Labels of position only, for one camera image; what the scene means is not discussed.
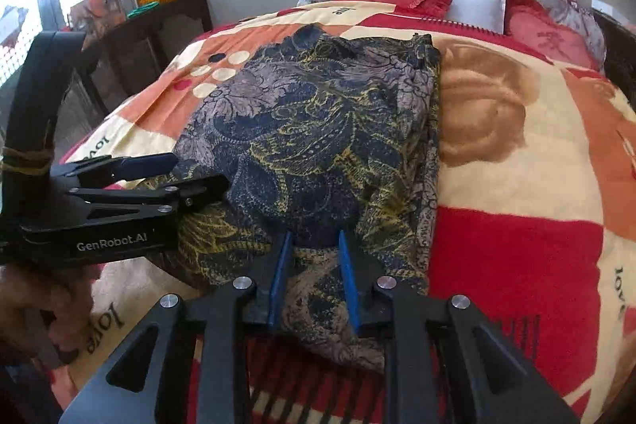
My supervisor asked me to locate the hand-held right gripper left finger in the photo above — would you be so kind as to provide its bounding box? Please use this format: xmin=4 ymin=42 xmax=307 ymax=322
xmin=60 ymin=231 xmax=295 ymax=424

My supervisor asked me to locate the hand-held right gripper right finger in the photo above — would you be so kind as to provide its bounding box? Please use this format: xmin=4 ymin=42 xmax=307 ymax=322
xmin=338 ymin=230 xmax=580 ymax=424

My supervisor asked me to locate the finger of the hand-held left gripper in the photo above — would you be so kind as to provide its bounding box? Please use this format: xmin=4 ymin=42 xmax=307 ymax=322
xmin=68 ymin=174 xmax=231 ymax=227
xmin=52 ymin=152 xmax=180 ymax=187

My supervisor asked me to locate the dark floral patterned garment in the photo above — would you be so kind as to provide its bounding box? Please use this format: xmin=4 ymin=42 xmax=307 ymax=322
xmin=171 ymin=24 xmax=443 ymax=372

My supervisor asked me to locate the person's left hand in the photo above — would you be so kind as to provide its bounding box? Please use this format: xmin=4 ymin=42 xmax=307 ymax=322
xmin=0 ymin=262 xmax=96 ymax=358

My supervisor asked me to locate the dark wooden chair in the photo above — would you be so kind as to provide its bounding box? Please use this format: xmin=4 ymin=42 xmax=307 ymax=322
xmin=74 ymin=0 xmax=214 ymax=141

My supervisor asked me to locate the red orange cream printed blanket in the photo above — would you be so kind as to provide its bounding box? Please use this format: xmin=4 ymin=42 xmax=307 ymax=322
xmin=54 ymin=0 xmax=636 ymax=424

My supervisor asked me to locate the white pillow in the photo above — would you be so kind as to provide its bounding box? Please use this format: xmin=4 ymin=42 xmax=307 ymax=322
xmin=437 ymin=0 xmax=508 ymax=33

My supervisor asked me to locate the dark wooden bed frame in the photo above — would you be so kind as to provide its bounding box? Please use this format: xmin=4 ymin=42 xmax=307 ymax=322
xmin=590 ymin=8 xmax=636 ymax=79

